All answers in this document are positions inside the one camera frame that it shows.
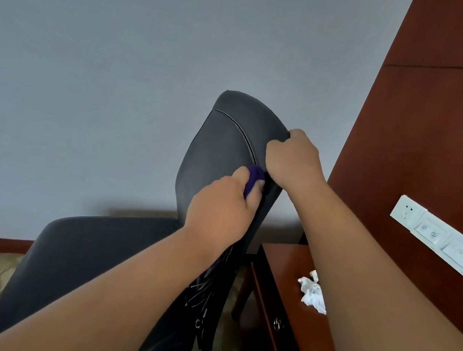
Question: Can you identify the person's left hand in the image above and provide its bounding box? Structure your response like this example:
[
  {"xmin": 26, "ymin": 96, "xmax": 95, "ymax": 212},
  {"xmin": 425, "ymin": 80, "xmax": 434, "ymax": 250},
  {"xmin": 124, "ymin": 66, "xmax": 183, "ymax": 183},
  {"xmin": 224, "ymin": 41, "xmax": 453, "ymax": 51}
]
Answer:
[{"xmin": 180, "ymin": 160, "xmax": 267, "ymax": 264}]

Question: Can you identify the person's right hand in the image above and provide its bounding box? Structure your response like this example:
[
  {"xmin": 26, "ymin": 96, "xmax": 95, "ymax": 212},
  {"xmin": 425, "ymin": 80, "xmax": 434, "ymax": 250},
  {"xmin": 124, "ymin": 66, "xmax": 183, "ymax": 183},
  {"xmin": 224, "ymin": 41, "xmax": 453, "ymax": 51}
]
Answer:
[{"xmin": 261, "ymin": 125, "xmax": 332, "ymax": 197}]

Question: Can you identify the purple cleaning cloth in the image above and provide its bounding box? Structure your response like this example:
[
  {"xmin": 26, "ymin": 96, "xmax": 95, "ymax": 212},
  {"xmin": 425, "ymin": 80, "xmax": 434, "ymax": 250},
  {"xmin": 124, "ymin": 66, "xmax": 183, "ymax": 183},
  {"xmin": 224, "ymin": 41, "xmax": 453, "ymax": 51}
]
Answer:
[{"xmin": 243, "ymin": 164, "xmax": 268, "ymax": 202}]

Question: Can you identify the dark grey upholstered chair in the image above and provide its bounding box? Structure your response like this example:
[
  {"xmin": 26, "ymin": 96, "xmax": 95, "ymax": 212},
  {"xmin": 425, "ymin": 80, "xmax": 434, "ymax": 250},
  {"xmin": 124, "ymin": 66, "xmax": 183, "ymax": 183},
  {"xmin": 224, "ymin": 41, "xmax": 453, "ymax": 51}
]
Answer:
[{"xmin": 0, "ymin": 64, "xmax": 295, "ymax": 351}]

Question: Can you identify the person's right forearm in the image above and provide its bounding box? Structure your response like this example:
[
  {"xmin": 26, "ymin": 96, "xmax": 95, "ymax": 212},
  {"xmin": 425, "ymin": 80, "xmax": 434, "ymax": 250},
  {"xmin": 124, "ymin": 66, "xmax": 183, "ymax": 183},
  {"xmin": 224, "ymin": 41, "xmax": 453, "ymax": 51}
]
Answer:
[{"xmin": 265, "ymin": 177, "xmax": 463, "ymax": 351}]

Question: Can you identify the person's left forearm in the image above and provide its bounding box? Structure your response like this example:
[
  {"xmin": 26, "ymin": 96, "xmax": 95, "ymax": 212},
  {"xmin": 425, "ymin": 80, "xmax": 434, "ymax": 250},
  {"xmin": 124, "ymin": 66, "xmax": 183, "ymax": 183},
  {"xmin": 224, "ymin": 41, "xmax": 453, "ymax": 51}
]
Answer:
[{"xmin": 0, "ymin": 201, "xmax": 235, "ymax": 351}]

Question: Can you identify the brown wooden nightstand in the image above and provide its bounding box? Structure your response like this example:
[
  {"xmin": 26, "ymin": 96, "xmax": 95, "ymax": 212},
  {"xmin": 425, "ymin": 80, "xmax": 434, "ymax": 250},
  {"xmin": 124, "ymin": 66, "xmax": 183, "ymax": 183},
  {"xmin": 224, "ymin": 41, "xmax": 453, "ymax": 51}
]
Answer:
[{"xmin": 227, "ymin": 237, "xmax": 362, "ymax": 351}]

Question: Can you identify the crumpled white tissue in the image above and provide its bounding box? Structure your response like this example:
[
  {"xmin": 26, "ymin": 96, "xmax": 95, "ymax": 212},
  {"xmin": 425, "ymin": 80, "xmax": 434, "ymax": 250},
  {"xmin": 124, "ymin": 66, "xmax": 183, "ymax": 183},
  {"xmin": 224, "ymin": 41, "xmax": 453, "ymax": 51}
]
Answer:
[{"xmin": 294, "ymin": 268, "xmax": 332, "ymax": 316}]

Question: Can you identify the black garment with white print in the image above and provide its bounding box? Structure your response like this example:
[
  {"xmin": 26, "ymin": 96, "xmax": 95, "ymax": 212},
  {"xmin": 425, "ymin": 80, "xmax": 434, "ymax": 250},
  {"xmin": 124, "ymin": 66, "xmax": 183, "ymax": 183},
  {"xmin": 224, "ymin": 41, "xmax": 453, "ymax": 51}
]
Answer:
[{"xmin": 177, "ymin": 235, "xmax": 246, "ymax": 351}]

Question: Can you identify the brown wooden headboard panel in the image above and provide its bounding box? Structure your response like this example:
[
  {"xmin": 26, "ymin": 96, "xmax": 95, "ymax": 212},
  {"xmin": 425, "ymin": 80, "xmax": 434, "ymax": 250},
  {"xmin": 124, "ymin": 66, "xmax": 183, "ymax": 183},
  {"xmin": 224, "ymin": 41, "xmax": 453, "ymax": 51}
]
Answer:
[{"xmin": 310, "ymin": 0, "xmax": 463, "ymax": 347}]

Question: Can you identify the white wall power socket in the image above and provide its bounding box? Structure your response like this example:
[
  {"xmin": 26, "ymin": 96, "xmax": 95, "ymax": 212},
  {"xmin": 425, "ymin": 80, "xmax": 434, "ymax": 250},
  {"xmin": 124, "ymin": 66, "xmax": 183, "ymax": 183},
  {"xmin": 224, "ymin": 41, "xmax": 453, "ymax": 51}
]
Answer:
[{"xmin": 388, "ymin": 193, "xmax": 429, "ymax": 234}]

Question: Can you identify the white double switch panel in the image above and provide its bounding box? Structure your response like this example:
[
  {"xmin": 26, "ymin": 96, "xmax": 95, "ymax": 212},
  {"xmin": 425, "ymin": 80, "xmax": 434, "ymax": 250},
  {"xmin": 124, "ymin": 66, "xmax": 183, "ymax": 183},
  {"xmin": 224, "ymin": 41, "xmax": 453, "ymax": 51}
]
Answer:
[{"xmin": 409, "ymin": 210, "xmax": 453, "ymax": 253}]

